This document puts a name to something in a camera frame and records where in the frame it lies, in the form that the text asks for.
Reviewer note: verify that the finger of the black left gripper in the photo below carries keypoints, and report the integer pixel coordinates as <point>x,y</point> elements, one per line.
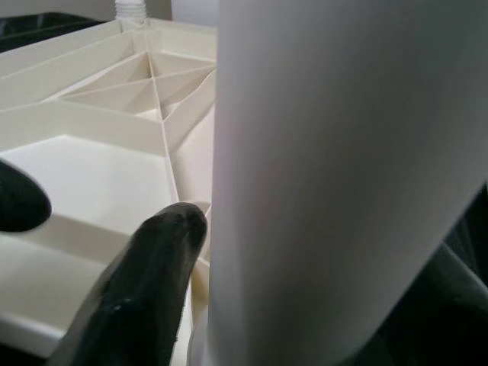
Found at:
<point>19,202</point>

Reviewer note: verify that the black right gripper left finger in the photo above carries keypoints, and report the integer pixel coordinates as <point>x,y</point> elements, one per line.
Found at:
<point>145,286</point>

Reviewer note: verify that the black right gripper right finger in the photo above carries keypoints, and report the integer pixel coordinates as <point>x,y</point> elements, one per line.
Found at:
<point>450,324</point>

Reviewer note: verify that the white plastic table top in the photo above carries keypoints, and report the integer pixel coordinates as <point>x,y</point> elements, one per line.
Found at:
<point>95,171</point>

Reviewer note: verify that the white plastic table leg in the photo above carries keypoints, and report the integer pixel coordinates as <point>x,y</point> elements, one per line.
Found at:
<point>131,11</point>
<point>324,190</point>

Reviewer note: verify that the black table cloth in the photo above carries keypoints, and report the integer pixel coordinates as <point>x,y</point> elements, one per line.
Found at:
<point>38,30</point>

